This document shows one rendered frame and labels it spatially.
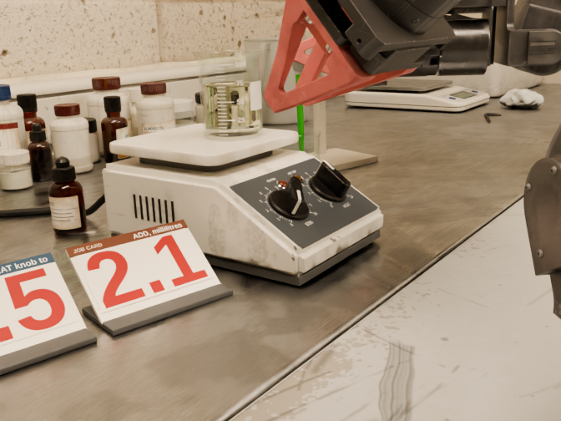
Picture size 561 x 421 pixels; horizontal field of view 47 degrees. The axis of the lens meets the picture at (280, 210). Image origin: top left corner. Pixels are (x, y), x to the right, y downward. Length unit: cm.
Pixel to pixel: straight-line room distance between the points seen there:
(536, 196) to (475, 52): 47
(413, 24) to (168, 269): 23
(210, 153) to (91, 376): 19
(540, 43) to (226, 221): 37
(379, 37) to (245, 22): 104
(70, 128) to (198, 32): 48
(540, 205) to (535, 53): 47
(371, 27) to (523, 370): 20
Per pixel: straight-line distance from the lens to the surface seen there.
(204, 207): 49
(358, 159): 83
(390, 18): 37
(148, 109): 94
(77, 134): 86
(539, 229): 24
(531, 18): 71
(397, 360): 37
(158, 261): 46
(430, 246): 55
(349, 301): 44
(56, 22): 106
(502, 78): 155
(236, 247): 47
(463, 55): 71
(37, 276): 43
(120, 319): 42
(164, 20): 121
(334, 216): 50
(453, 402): 34
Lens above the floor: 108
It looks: 16 degrees down
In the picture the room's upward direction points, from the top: 2 degrees counter-clockwise
